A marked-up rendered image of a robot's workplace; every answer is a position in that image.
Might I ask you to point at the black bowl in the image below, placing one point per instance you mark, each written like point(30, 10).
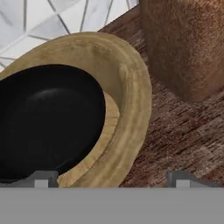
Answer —
point(49, 119)

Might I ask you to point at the tan wooden bowl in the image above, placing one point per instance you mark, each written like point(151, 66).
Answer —
point(132, 96)

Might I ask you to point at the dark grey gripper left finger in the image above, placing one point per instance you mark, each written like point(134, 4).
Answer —
point(43, 178)

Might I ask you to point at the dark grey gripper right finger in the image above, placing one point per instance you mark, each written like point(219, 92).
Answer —
point(181, 179)

